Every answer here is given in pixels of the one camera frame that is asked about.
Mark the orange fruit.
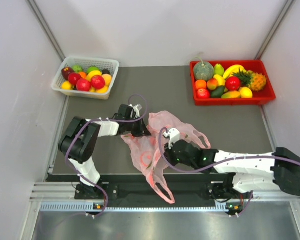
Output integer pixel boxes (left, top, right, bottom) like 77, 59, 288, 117
195, 79, 207, 90

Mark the orange peach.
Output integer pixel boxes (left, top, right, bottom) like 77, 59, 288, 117
102, 74, 113, 87

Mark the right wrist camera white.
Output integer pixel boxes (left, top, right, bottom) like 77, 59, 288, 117
163, 128, 181, 149

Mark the red apple middle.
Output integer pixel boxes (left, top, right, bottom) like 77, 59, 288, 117
76, 78, 91, 92

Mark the red apple left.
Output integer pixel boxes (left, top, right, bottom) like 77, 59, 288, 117
67, 72, 82, 86

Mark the yellow lemon in basket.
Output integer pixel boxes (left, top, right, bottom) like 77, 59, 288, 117
61, 81, 73, 90

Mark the yellow fruit in basket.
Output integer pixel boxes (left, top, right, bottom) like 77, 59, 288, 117
85, 70, 102, 82

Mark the dark mangosteen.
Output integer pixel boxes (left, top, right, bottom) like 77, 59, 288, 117
101, 69, 111, 75

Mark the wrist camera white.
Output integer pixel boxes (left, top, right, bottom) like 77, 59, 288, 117
129, 104, 142, 119
163, 128, 181, 149

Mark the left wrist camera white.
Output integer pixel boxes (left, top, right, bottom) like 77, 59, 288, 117
129, 104, 142, 119

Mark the red pomegranate fruit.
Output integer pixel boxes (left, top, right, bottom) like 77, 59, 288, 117
225, 76, 241, 91

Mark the green yellow fruit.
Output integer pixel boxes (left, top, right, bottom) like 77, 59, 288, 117
214, 63, 225, 76

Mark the pink printed plastic bag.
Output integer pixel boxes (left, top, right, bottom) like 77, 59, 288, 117
121, 111, 211, 204

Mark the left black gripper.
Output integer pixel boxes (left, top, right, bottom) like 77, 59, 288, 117
125, 115, 151, 137

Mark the red apple in tray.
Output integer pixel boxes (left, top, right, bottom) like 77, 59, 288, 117
196, 88, 211, 99

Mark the green apple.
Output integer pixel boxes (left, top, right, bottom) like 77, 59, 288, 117
86, 66, 100, 74

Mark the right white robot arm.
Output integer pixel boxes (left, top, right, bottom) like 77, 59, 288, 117
164, 140, 300, 198

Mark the red green yellow mango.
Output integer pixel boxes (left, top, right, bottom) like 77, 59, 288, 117
221, 90, 242, 99

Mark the green lime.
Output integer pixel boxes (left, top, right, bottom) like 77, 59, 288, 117
71, 64, 84, 73

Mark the grey slotted cable duct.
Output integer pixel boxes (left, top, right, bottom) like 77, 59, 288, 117
39, 201, 243, 213

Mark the red apple right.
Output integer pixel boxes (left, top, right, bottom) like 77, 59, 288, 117
90, 75, 106, 90

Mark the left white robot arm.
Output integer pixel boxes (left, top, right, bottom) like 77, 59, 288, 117
58, 104, 151, 199

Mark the dark red fruit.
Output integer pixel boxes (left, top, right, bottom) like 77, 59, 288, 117
61, 67, 75, 81

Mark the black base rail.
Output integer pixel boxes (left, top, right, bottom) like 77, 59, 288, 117
74, 174, 244, 208

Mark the dark green avocado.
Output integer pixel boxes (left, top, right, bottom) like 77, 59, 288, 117
210, 85, 225, 99

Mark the orange pineapple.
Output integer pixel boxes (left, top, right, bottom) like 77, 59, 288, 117
233, 70, 267, 92

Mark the yellow banana bunch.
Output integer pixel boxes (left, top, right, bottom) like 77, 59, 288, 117
223, 64, 246, 80

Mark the small orange tangerine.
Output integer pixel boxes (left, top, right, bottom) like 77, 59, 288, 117
78, 71, 87, 79

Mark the green melon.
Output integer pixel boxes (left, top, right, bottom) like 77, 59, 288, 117
191, 54, 215, 82

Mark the white perforated plastic basket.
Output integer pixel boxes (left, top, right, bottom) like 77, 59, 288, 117
51, 57, 120, 100

